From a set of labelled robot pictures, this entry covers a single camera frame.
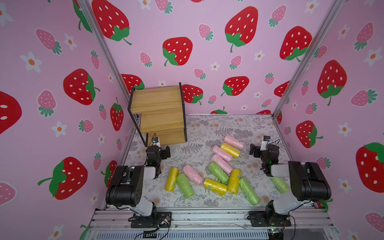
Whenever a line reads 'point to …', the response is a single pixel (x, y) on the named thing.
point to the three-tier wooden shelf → (161, 112)
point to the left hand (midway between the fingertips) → (161, 146)
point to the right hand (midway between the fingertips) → (262, 145)
